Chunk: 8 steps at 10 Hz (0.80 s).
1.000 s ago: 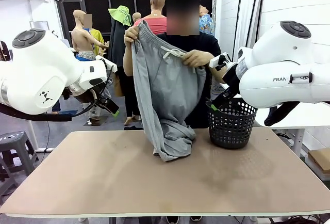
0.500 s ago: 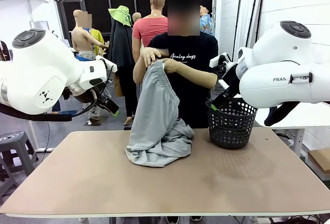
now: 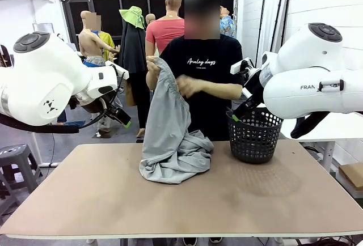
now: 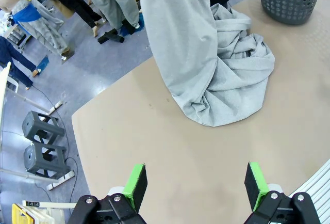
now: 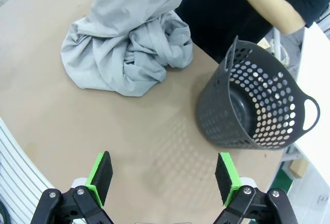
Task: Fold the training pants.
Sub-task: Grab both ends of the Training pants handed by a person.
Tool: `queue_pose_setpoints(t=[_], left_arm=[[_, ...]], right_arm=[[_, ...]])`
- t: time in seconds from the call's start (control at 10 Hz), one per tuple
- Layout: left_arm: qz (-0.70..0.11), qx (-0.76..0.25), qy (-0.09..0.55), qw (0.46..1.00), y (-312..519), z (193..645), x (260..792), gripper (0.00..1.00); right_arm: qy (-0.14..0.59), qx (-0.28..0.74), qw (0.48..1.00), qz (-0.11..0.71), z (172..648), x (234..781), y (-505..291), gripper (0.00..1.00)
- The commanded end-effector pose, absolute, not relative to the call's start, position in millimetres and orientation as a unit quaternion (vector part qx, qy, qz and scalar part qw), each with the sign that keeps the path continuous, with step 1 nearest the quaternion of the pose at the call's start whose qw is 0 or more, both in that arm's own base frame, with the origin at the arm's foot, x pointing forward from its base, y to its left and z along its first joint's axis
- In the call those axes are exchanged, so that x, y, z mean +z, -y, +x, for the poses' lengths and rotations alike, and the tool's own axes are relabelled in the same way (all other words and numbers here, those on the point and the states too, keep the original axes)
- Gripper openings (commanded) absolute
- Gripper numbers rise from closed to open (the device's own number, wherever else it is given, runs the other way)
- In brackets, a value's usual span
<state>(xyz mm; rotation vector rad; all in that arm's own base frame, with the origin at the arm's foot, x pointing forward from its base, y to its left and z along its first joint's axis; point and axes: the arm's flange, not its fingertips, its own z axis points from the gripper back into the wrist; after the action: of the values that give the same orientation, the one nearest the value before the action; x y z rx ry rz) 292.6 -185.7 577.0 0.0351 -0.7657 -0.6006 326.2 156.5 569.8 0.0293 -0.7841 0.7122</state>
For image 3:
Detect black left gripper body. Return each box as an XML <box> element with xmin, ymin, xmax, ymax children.
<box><xmin>109</xmin><ymin>106</ymin><xmax>132</xmax><ymax>125</ymax></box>

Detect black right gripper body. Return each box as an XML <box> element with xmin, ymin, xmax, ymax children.
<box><xmin>242</xmin><ymin>70</ymin><xmax>266</xmax><ymax>107</ymax></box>

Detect grey training pants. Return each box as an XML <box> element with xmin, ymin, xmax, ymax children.
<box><xmin>138</xmin><ymin>58</ymin><xmax>215</xmax><ymax>185</ymax></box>

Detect person's left forearm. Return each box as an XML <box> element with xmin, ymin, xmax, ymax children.
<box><xmin>200</xmin><ymin>82</ymin><xmax>243</xmax><ymax>101</ymax></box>

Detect person's right forearm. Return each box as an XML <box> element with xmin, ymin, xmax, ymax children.
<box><xmin>145</xmin><ymin>74</ymin><xmax>158</xmax><ymax>91</ymax></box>

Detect person's left hand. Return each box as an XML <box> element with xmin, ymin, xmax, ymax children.
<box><xmin>178</xmin><ymin>74</ymin><xmax>204</xmax><ymax>99</ymax></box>

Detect person's right hand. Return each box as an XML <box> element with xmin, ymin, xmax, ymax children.
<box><xmin>146</xmin><ymin>55</ymin><xmax>163</xmax><ymax>78</ymax></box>

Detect black perforated laundry basket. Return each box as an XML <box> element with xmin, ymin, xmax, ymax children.
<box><xmin>226</xmin><ymin>107</ymin><xmax>285</xmax><ymax>164</ymax></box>

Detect person in black T-shirt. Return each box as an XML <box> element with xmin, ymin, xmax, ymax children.
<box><xmin>158</xmin><ymin>0</ymin><xmax>244</xmax><ymax>142</ymax></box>

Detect mannequin in black coat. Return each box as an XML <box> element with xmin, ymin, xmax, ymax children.
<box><xmin>118</xmin><ymin>13</ymin><xmax>151</xmax><ymax>139</ymax></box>

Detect mannequin in blue floral shirt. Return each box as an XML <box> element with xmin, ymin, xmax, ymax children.
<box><xmin>220</xmin><ymin>5</ymin><xmax>238</xmax><ymax>40</ymax></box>

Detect bare-chested mannequin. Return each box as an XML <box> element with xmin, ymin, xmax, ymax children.
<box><xmin>78</xmin><ymin>10</ymin><xmax>121</xmax><ymax>67</ymax></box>

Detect white table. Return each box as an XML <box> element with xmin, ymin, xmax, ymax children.
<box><xmin>29</xmin><ymin>131</ymin><xmax>60</xmax><ymax>168</ymax></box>
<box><xmin>279</xmin><ymin>112</ymin><xmax>363</xmax><ymax>173</ymax></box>

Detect black light stand poles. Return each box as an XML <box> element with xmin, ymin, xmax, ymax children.
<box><xmin>256</xmin><ymin>0</ymin><xmax>293</xmax><ymax>61</ymax></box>

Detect mannequin in red crop top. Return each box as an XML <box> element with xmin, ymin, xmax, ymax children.
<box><xmin>145</xmin><ymin>0</ymin><xmax>185</xmax><ymax>60</ymax></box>

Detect green bucket hat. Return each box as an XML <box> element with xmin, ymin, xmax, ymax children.
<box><xmin>119</xmin><ymin>6</ymin><xmax>146</xmax><ymax>30</ymax></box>

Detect bald mannequin head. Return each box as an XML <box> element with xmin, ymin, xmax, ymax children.
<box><xmin>145</xmin><ymin>13</ymin><xmax>157</xmax><ymax>30</ymax></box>

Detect grey plastic stool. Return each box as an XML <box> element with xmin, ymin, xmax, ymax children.
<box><xmin>0</xmin><ymin>172</ymin><xmax>18</xmax><ymax>224</ymax></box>
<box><xmin>0</xmin><ymin>143</ymin><xmax>44</xmax><ymax>199</ymax></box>

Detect brown cardboard box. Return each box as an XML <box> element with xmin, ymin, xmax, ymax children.
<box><xmin>338</xmin><ymin>162</ymin><xmax>363</xmax><ymax>192</ymax></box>

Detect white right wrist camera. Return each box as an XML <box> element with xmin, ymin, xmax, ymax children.
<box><xmin>230</xmin><ymin>57</ymin><xmax>256</xmax><ymax>75</ymax></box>

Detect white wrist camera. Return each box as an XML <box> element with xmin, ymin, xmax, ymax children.
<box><xmin>105</xmin><ymin>60</ymin><xmax>130</xmax><ymax>80</ymax></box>
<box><xmin>230</xmin><ymin>57</ymin><xmax>256</xmax><ymax>75</ymax></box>

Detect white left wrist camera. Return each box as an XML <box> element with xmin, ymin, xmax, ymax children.
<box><xmin>105</xmin><ymin>60</ymin><xmax>130</xmax><ymax>80</ymax></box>

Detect black right arm cable sleeve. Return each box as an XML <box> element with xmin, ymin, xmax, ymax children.
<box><xmin>290</xmin><ymin>111</ymin><xmax>330</xmax><ymax>140</ymax></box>

